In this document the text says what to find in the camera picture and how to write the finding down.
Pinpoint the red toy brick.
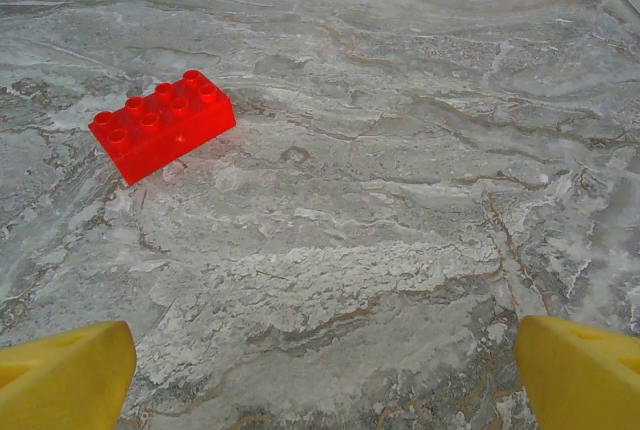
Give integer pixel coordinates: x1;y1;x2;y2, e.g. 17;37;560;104
88;69;237;187

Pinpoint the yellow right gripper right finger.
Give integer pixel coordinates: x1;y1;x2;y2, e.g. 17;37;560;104
515;315;640;430

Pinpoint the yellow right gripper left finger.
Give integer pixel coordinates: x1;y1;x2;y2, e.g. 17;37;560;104
0;320;138;430

